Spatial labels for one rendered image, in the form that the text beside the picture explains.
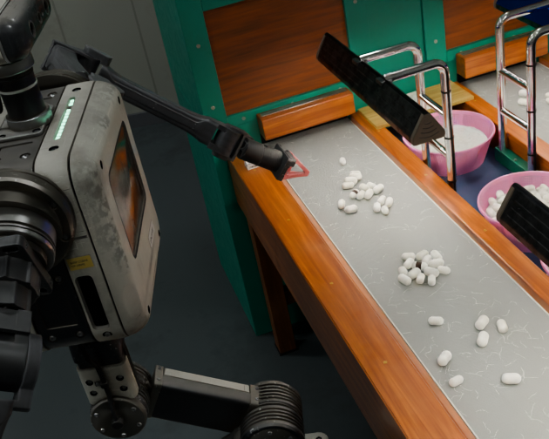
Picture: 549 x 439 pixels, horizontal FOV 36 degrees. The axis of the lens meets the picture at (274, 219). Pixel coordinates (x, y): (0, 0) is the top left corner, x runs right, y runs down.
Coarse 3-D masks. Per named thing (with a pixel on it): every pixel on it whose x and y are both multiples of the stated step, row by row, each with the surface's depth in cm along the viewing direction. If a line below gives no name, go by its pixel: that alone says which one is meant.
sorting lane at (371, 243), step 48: (288, 144) 263; (336, 144) 257; (336, 192) 233; (384, 192) 229; (336, 240) 214; (384, 240) 210; (432, 240) 207; (384, 288) 194; (432, 288) 191; (480, 288) 188; (432, 336) 178; (528, 336) 173; (480, 384) 164; (528, 384) 162; (480, 432) 154; (528, 432) 152
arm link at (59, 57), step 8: (56, 40) 195; (56, 48) 193; (64, 48) 194; (72, 48) 197; (48, 56) 195; (56, 56) 191; (64, 56) 189; (72, 56) 193; (80, 56) 199; (88, 56) 198; (48, 64) 193; (56, 64) 188; (64, 64) 184; (72, 64) 183; (80, 64) 189; (88, 64) 199; (96, 64) 201; (88, 72) 200; (96, 80) 164; (104, 80) 169
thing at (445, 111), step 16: (384, 48) 215; (400, 48) 215; (416, 48) 217; (416, 64) 203; (432, 64) 203; (384, 80) 201; (416, 80) 222; (448, 80) 206; (448, 96) 208; (448, 112) 211; (448, 128) 213; (432, 144) 226; (448, 144) 216; (448, 160) 219; (448, 176) 222
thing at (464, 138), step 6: (456, 126) 256; (462, 126) 255; (468, 126) 254; (456, 132) 251; (462, 132) 250; (468, 132) 251; (474, 132) 249; (480, 132) 250; (438, 138) 250; (456, 138) 248; (462, 138) 248; (468, 138) 247; (474, 138) 246; (480, 138) 247; (486, 138) 246; (444, 144) 246; (456, 144) 246; (462, 144) 246; (468, 144) 244; (474, 144) 244; (432, 150) 246; (456, 150) 243; (462, 150) 243; (438, 162) 240
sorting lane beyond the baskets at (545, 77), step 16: (480, 80) 277; (496, 80) 275; (544, 80) 269; (480, 96) 267; (496, 96) 265; (512, 96) 263; (544, 96) 260; (512, 112) 254; (544, 112) 251; (544, 128) 243
